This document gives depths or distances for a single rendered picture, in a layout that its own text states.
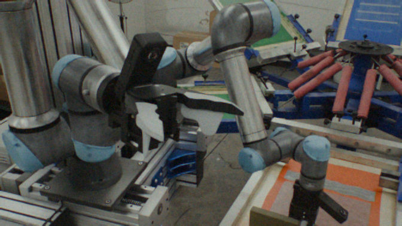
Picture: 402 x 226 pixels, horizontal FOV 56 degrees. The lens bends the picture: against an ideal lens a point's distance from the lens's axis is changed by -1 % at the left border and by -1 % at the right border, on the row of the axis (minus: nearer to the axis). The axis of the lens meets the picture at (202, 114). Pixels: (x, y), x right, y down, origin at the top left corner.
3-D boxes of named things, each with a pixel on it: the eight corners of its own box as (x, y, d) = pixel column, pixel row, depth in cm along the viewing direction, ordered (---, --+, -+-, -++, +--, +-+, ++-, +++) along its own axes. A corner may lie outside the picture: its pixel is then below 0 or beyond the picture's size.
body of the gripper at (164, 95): (183, 142, 57) (134, 118, 65) (188, 88, 54) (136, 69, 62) (143, 156, 52) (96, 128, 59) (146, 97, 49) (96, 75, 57)
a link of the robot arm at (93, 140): (138, 147, 76) (134, 97, 71) (89, 170, 68) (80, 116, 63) (115, 134, 80) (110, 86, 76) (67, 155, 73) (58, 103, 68)
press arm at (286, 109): (150, 124, 223) (149, 115, 221) (151, 119, 228) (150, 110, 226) (353, 118, 230) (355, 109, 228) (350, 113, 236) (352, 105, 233)
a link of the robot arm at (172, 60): (141, 82, 148) (138, 49, 142) (170, 75, 155) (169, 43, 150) (156, 92, 140) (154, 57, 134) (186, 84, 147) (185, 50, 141)
